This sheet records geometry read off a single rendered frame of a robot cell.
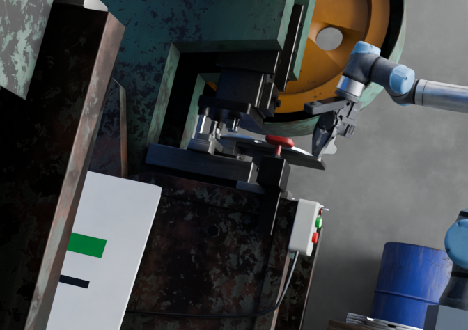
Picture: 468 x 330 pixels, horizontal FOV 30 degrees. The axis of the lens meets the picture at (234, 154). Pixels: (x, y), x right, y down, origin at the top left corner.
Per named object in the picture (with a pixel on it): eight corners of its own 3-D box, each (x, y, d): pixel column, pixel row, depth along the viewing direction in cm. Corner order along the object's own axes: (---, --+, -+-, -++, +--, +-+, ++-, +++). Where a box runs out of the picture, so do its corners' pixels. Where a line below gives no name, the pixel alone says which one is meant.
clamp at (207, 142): (222, 163, 246) (230, 129, 248) (208, 151, 230) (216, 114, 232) (203, 160, 248) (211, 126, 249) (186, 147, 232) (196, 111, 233)
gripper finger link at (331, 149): (331, 167, 250) (345, 138, 249) (316, 161, 247) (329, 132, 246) (326, 164, 253) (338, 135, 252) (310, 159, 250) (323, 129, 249)
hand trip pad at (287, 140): (289, 171, 219) (295, 143, 221) (285, 167, 214) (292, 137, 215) (262, 166, 221) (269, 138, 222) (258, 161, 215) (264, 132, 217)
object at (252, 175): (277, 209, 272) (281, 191, 273) (248, 184, 229) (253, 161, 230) (187, 191, 279) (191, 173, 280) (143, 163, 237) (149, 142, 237)
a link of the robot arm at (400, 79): (420, 79, 247) (387, 65, 252) (413, 65, 237) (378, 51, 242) (408, 102, 247) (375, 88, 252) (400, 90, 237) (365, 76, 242)
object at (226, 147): (243, 166, 261) (246, 152, 262) (232, 156, 247) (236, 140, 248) (215, 161, 264) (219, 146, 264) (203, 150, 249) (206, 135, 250)
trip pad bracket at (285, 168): (275, 236, 220) (292, 162, 224) (269, 231, 211) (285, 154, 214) (253, 231, 222) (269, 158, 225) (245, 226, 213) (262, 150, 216)
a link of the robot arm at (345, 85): (351, 79, 243) (335, 72, 250) (344, 94, 244) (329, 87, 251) (370, 87, 247) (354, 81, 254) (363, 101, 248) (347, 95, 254)
